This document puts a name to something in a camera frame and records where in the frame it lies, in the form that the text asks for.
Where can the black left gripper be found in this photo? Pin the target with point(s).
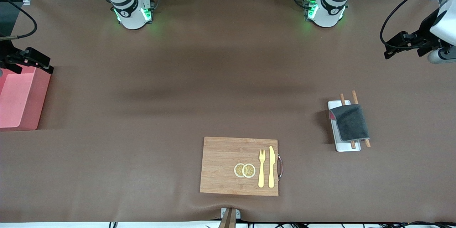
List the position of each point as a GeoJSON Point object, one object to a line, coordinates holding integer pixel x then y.
{"type": "Point", "coordinates": [425, 29]}

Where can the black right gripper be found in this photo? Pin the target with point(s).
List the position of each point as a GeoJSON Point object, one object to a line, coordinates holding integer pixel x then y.
{"type": "Point", "coordinates": [7, 54]}

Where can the dark grey cloth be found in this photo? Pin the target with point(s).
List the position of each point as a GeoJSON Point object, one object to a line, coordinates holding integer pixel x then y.
{"type": "Point", "coordinates": [351, 123]}

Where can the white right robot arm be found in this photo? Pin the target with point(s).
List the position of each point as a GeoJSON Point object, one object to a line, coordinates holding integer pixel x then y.
{"type": "Point", "coordinates": [130, 14]}

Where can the pink plastic bin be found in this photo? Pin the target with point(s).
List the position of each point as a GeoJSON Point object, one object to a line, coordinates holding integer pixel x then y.
{"type": "Point", "coordinates": [21, 107]}

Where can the white rectangular tray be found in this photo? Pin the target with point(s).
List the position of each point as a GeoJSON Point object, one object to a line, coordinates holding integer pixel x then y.
{"type": "Point", "coordinates": [335, 104]}

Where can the brown table cover mat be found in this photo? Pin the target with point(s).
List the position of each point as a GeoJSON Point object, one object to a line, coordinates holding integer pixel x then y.
{"type": "Point", "coordinates": [142, 114]}

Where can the yellow plastic knife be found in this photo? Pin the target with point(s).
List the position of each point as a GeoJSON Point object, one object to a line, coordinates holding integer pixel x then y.
{"type": "Point", "coordinates": [271, 167]}

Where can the yellow plastic fork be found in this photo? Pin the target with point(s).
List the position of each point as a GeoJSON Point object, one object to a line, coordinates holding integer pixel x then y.
{"type": "Point", "coordinates": [261, 174]}

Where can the lemon slice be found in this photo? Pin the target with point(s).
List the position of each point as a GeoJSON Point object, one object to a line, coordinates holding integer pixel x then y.
{"type": "Point", "coordinates": [238, 170]}
{"type": "Point", "coordinates": [249, 171]}

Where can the bamboo cutting board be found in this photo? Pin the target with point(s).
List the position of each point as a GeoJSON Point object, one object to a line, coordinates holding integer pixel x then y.
{"type": "Point", "coordinates": [221, 164]}

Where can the brown wooden strut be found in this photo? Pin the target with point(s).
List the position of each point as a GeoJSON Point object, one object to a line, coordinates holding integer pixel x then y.
{"type": "Point", "coordinates": [228, 221]}

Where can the grey metal table bracket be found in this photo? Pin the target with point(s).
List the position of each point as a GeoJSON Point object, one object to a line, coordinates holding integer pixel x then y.
{"type": "Point", "coordinates": [223, 213]}

